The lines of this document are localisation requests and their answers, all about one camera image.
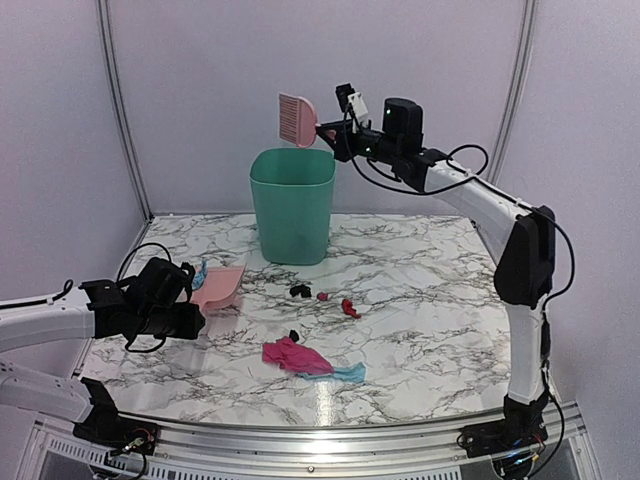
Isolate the small black paper scrap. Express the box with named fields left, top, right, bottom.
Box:
left=289, top=284, right=312, bottom=298

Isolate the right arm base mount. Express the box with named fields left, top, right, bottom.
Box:
left=456, top=420, right=548, bottom=458

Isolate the red paper scrap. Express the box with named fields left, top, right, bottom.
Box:
left=341, top=298, right=361, bottom=319

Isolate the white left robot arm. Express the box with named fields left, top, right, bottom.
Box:
left=1, top=257, right=205, bottom=445

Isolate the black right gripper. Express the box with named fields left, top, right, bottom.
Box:
left=316, top=119, right=401, bottom=165

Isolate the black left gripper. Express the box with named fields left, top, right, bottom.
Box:
left=137, top=303, right=204, bottom=340

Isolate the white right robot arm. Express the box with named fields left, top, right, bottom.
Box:
left=315, top=84, right=566, bottom=448

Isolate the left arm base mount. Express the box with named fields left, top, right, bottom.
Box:
left=73, top=417, right=160, bottom=455

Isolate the light blue paper scrap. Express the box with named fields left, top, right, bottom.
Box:
left=296, top=362, right=366, bottom=383

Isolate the aluminium front table rail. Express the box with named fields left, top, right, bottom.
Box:
left=29, top=399, right=596, bottom=480

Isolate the magenta paper sheet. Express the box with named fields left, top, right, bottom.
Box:
left=262, top=337, right=334, bottom=375

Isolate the pink plastic hand brush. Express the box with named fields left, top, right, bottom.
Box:
left=278, top=93, right=321, bottom=149

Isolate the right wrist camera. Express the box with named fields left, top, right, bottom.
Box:
left=335, top=83, right=371, bottom=133

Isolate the pink plastic dustpan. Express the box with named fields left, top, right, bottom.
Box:
left=191, top=266, right=245, bottom=313

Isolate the green plastic waste bin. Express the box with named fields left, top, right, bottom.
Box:
left=250, top=148, right=336, bottom=266

